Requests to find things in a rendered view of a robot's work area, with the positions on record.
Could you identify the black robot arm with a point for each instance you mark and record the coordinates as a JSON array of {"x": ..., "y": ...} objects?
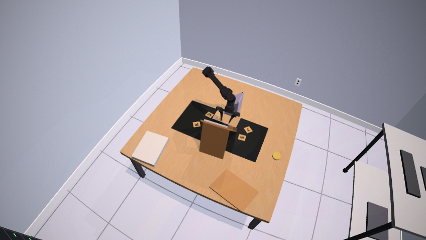
[{"x": 226, "y": 93}]

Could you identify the yellow round disc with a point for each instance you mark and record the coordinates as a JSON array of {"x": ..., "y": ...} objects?
[{"x": 276, "y": 156}]

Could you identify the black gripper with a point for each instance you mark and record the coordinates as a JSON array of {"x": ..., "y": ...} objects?
[{"x": 221, "y": 111}]

